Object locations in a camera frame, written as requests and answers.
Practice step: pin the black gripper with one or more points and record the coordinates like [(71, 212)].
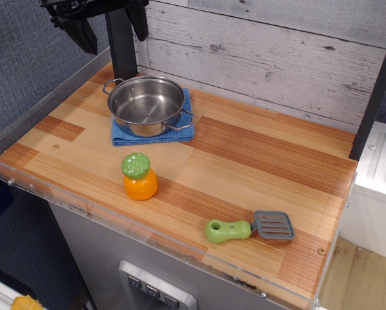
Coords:
[(66, 16)]

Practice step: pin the orange toy carrot green top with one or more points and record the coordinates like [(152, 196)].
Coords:
[(139, 180)]

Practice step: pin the stainless steel pot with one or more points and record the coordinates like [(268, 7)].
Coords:
[(148, 106)]

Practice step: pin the blue folded cloth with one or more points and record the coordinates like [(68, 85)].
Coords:
[(120, 138)]

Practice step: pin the silver dispenser panel with buttons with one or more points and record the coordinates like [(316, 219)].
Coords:
[(148, 291)]

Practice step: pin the yellow object bottom left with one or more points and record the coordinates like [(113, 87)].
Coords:
[(26, 303)]

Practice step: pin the white ribbed cabinet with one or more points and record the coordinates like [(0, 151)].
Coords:
[(364, 220)]

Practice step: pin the clear acrylic table guard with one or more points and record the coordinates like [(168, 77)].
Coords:
[(273, 132)]

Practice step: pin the green handled grey toy spatula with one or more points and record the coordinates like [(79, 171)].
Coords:
[(271, 225)]

